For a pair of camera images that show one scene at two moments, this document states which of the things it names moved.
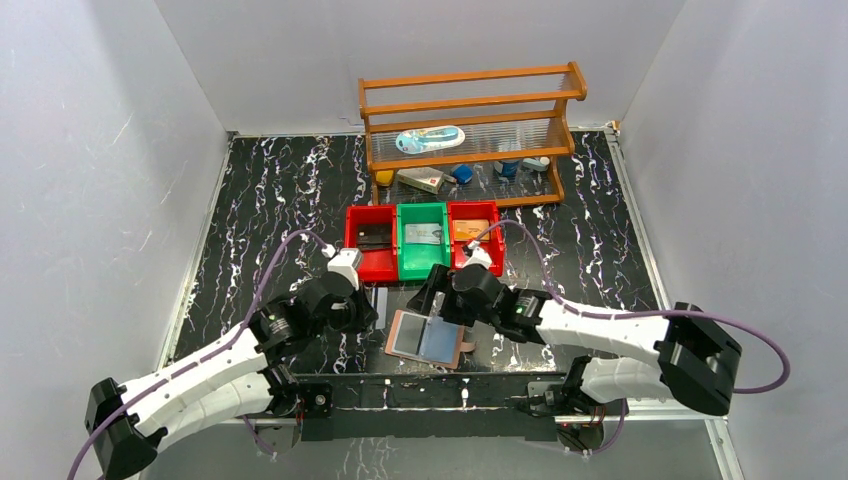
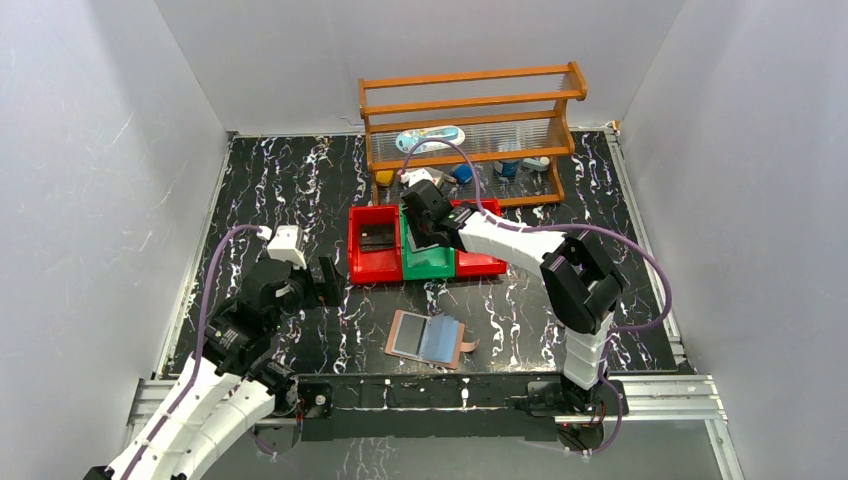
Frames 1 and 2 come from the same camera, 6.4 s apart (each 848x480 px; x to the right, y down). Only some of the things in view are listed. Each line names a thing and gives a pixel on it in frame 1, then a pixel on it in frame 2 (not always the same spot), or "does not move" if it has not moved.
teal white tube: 540,165 does not move
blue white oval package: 429,139 does not move
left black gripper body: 365,307 -> 320,284
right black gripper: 440,280 -> 418,239
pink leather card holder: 412,335 does not move
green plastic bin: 422,239 does not move
